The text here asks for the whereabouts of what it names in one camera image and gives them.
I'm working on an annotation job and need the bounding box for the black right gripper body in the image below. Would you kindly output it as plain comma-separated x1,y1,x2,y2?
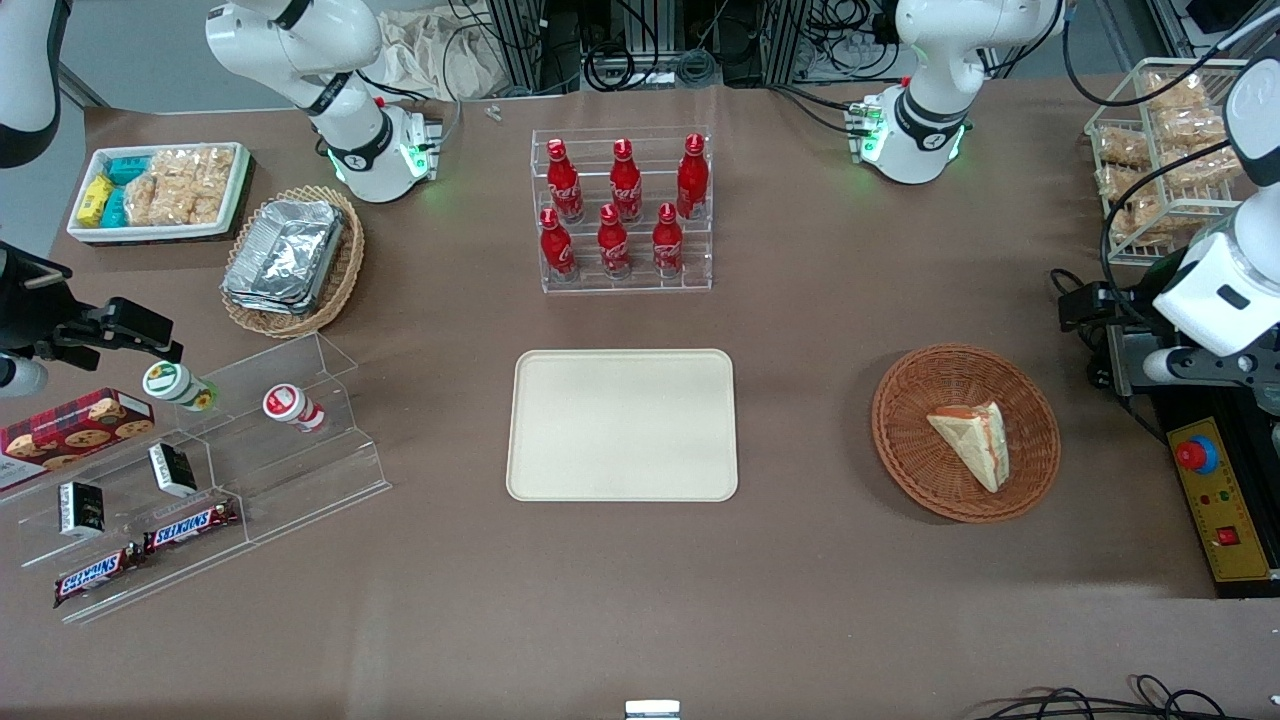
0,242,74,356

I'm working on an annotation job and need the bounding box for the triangular sandwich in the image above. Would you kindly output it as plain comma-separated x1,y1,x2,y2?
927,401,1009,493

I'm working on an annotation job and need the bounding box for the light oval wicker basket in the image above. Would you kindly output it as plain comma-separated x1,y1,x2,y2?
220,185,366,339

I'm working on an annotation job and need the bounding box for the brown round wicker basket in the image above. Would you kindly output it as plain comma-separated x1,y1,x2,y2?
871,344,1061,524

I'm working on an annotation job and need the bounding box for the beige rectangular tray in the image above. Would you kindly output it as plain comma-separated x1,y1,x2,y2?
506,349,739,502

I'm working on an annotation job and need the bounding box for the green lid yogurt bottle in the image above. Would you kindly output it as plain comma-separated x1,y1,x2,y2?
142,361,219,413

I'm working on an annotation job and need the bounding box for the grey metal box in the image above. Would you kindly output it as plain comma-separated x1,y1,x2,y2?
1105,322,1163,398

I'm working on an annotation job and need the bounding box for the white rectangular snack bin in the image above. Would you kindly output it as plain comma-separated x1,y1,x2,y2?
67,143,251,244

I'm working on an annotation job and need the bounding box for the bagged fried snack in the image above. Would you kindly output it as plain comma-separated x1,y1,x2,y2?
1098,128,1152,167
1160,143,1244,191
1112,198,1173,247
1145,73,1207,111
1155,107,1233,147
1100,165,1151,204

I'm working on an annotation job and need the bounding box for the black appliance housing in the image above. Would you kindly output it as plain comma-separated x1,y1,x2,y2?
1118,248,1280,599

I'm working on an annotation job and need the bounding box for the yellow snack packet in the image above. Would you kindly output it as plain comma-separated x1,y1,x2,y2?
78,175,115,227

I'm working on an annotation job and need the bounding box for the red cookie box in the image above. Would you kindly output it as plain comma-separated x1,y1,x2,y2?
0,388,156,491

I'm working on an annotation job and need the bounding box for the clear bag of rice crackers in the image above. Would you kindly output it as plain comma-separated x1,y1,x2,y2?
152,147,236,226
124,165,191,227

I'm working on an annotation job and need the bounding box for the small black carton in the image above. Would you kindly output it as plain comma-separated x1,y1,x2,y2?
148,443,199,498
58,481,107,539

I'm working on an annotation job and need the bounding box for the stack of foil trays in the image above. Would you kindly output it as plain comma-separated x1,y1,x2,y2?
222,199,346,316

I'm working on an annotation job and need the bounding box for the red lid yogurt bottle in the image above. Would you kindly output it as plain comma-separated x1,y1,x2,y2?
263,384,327,433

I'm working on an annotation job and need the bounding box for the snickers chocolate bar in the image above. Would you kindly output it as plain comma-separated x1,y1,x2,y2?
53,545,144,609
143,500,241,554

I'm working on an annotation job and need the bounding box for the yellow control box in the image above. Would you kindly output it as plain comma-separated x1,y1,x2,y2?
1167,417,1273,583

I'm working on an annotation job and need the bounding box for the clear acrylic step shelf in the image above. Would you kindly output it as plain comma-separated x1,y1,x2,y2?
0,333,391,626

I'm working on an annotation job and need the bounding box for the clear acrylic bottle rack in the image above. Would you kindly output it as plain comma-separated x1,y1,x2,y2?
530,127,714,294

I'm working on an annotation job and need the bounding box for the beige crumpled cloth bag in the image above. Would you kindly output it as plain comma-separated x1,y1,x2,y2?
378,8,513,101

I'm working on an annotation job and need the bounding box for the red cola bottle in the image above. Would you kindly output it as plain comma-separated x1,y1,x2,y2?
676,133,710,220
547,138,585,223
597,203,632,280
652,202,685,278
610,138,643,222
539,207,577,281

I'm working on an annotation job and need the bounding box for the black appliance power cable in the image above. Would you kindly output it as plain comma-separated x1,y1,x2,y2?
1050,268,1171,446

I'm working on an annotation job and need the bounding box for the white wire rack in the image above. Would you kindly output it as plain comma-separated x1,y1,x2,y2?
1085,58,1280,268

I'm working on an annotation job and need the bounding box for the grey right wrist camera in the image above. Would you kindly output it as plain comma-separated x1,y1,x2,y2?
0,355,49,401

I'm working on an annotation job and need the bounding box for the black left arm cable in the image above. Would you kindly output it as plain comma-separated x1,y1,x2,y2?
1062,8,1280,296

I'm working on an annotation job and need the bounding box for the black floor cable bundle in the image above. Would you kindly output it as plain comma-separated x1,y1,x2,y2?
975,675,1256,720

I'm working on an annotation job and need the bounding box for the aluminium frame with cables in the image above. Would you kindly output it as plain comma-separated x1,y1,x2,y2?
450,0,901,93

